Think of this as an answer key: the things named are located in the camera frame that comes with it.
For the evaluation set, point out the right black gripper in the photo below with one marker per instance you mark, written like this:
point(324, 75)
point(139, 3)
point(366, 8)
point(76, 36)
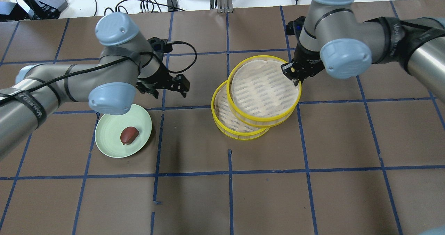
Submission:
point(308, 59)

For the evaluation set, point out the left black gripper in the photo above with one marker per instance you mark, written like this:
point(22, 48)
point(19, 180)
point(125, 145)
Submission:
point(155, 82)

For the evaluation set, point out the yellow bamboo steamer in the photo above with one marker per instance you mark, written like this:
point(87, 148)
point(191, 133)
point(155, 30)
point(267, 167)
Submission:
point(227, 122)
point(259, 94)

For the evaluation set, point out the dark red bun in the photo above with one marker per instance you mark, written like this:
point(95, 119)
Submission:
point(128, 135)

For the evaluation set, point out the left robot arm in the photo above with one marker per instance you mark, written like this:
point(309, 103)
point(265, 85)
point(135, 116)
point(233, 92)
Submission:
point(128, 63)

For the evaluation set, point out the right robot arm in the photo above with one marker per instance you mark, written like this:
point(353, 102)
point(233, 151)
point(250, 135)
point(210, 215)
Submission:
point(331, 39)

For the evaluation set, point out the light green plate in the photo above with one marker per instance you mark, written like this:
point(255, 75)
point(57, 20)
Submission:
point(109, 128)

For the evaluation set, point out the black power brick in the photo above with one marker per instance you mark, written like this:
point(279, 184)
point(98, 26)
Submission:
point(172, 5)

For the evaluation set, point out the black device on floor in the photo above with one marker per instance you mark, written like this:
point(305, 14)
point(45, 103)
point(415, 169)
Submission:
point(53, 6)

